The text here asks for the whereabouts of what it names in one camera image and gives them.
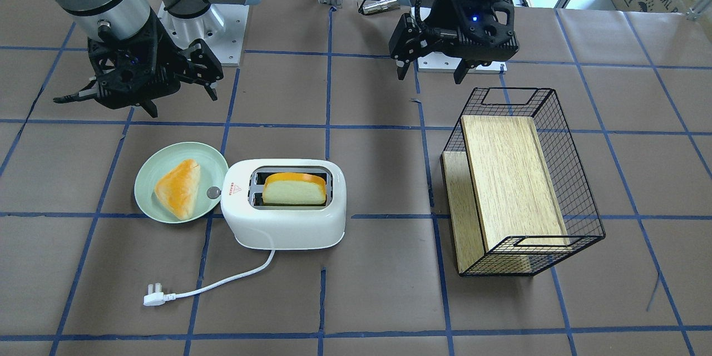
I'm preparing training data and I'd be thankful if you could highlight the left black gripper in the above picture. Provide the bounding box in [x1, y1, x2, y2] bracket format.
[389, 0, 520, 85]

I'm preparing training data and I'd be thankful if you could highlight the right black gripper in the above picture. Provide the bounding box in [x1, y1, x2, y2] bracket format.
[53, 11, 224, 118]

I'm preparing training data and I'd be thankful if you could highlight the white toaster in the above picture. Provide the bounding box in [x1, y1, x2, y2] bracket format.
[221, 159, 348, 250]

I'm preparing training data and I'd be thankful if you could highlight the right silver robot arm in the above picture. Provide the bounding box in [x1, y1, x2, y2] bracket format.
[54, 0, 261, 118]

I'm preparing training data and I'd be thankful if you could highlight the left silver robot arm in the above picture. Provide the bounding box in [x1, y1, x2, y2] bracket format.
[388, 0, 520, 84]

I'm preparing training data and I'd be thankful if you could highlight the bread slice in toaster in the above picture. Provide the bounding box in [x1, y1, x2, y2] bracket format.
[262, 172, 327, 206]

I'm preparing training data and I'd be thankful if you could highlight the triangular bread on plate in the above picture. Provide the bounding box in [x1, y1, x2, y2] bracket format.
[154, 159, 201, 221]

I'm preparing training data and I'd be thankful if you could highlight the light green plate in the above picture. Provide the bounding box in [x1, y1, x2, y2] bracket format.
[133, 141, 228, 224]

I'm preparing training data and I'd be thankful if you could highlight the wooden board in basket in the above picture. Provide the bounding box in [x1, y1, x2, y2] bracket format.
[442, 115, 572, 276]

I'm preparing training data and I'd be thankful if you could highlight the black wire basket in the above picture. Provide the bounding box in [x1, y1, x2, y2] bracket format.
[443, 87, 605, 276]

